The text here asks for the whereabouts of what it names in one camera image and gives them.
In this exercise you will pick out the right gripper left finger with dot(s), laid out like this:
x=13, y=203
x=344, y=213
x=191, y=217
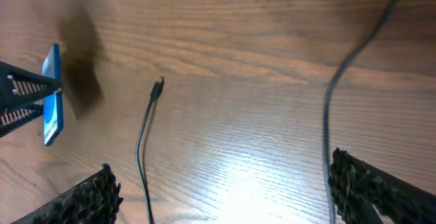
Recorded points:
x=94, y=200

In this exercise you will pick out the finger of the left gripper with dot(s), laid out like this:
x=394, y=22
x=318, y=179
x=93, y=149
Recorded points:
x=21, y=88
x=12, y=120

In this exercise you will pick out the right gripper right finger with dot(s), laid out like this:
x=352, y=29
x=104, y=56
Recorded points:
x=363, y=194

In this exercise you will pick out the blue Samsung Galaxy smartphone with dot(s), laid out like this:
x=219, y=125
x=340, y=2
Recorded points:
x=52, y=104

